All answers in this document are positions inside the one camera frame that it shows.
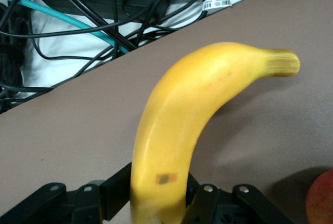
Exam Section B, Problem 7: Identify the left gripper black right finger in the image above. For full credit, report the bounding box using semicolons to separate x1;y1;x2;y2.
182;172;295;224

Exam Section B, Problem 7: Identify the thick black cable bundle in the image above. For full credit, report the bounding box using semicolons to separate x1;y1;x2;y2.
0;0;27;113

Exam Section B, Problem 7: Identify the white barcode label tag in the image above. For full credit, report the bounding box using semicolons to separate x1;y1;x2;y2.
202;0;233;10

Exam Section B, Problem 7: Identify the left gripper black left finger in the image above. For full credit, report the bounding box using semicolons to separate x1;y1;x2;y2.
0;163;132;224

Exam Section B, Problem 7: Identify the teal cable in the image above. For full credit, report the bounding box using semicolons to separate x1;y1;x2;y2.
0;0;130;54

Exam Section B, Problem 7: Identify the yellow banana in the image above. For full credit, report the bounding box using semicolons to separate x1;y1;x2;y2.
130;42;301;224

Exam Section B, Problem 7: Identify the red yellow mango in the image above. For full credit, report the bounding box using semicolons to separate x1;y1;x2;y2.
305;169;333;224

